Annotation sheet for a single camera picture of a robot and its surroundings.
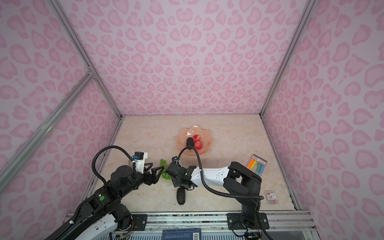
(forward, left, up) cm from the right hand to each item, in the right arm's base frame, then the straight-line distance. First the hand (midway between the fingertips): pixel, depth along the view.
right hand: (177, 178), depth 85 cm
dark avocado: (+24, -6, 0) cm, 25 cm away
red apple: (+27, -10, +2) cm, 29 cm away
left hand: (0, +7, +17) cm, 19 cm away
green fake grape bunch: (+9, +10, -1) cm, 14 cm away
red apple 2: (+22, -12, +1) cm, 25 cm away
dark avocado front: (-10, -3, +1) cm, 11 cm away
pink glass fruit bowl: (+25, 0, 0) cm, 25 cm away
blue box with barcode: (-26, -8, -1) cm, 27 cm away
